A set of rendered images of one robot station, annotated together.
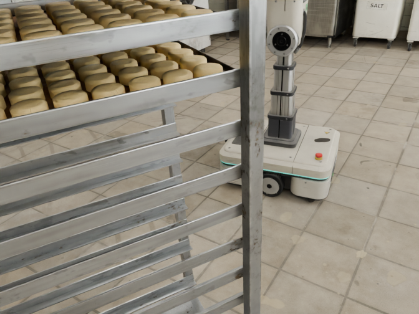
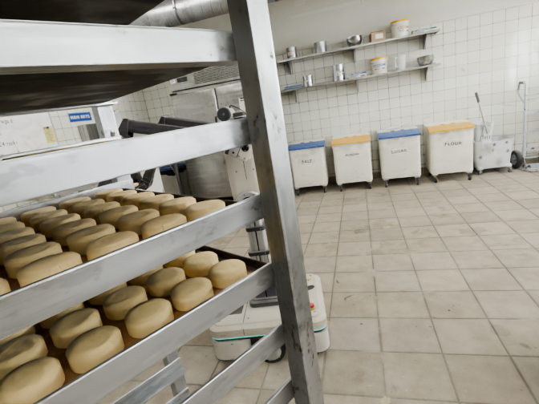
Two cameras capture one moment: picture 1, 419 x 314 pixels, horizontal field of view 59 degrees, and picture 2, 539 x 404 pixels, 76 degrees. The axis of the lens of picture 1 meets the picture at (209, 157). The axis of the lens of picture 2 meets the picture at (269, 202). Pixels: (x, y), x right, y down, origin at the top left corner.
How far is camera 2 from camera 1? 0.21 m
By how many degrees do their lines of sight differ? 23
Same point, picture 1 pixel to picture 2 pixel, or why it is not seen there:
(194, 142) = (233, 377)
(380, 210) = (381, 345)
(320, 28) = not seen: hidden behind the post
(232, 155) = (224, 329)
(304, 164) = not seen: hidden behind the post
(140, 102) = (153, 352)
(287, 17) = (249, 183)
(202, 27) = (222, 225)
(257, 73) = (296, 264)
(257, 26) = (289, 210)
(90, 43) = (63, 290)
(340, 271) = not seen: outside the picture
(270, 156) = (264, 318)
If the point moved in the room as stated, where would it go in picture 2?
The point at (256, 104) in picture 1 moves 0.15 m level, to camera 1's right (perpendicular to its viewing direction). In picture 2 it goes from (301, 301) to (397, 266)
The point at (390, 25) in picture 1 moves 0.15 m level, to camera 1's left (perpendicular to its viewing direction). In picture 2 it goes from (321, 175) to (312, 176)
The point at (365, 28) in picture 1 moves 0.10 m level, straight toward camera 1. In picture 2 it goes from (302, 180) to (302, 181)
